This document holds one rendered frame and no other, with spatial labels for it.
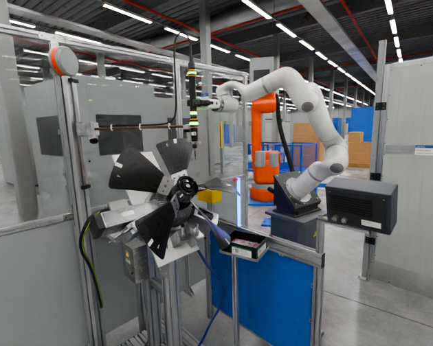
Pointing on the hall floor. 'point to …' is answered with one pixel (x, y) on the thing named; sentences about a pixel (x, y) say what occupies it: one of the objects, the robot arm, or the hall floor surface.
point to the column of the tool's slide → (81, 211)
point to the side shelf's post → (141, 306)
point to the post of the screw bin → (235, 300)
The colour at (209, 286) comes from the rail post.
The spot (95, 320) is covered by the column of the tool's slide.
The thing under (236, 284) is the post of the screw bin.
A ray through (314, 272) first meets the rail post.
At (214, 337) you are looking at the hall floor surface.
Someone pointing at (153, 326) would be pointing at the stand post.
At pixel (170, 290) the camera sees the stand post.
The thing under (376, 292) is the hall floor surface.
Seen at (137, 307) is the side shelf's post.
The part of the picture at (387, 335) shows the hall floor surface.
